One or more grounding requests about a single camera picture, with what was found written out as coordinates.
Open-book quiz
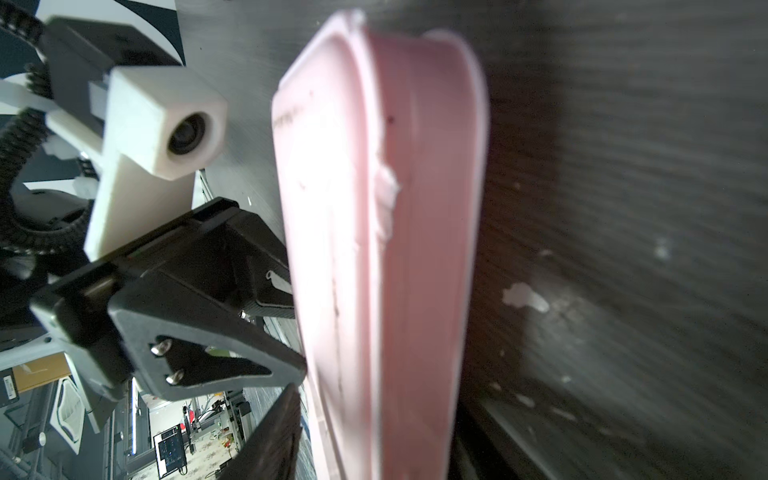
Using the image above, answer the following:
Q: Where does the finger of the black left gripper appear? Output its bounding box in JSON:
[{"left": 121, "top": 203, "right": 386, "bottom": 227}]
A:
[{"left": 226, "top": 210, "right": 296, "bottom": 318}]

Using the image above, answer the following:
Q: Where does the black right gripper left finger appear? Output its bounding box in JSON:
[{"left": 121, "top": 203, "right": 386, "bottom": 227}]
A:
[{"left": 219, "top": 384, "right": 302, "bottom": 480}]

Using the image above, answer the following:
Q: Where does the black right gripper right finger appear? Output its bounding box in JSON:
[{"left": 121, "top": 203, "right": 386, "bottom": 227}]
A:
[{"left": 449, "top": 398, "right": 558, "bottom": 479}]

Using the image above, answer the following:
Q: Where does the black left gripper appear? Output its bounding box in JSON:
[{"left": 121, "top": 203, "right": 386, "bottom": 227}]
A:
[{"left": 1, "top": 16, "right": 307, "bottom": 401}]

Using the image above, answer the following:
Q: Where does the pink pencil case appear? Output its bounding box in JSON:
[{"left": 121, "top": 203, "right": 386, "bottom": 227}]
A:
[{"left": 272, "top": 9, "right": 490, "bottom": 479}]

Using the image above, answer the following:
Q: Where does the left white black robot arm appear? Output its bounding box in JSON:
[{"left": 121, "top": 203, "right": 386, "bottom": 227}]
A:
[{"left": 1, "top": 1, "right": 307, "bottom": 415}]

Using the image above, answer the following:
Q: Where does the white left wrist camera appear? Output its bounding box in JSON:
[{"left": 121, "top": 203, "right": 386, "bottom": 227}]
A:
[{"left": 46, "top": 66, "right": 228, "bottom": 261}]

